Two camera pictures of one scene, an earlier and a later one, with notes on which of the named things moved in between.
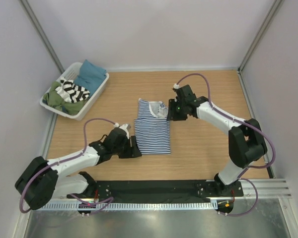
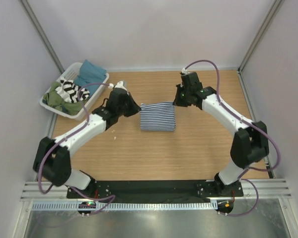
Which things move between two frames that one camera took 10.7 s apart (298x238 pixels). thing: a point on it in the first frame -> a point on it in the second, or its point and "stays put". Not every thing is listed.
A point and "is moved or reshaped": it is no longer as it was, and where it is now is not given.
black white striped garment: [71, 92] stays put
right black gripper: [172, 114] -> [178, 101]
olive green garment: [56, 100] stays put
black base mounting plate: [160, 189] stays put
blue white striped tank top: [152, 128] is moved or reshaped
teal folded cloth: [90, 77] stays put
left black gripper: [133, 151] -> [135, 108]
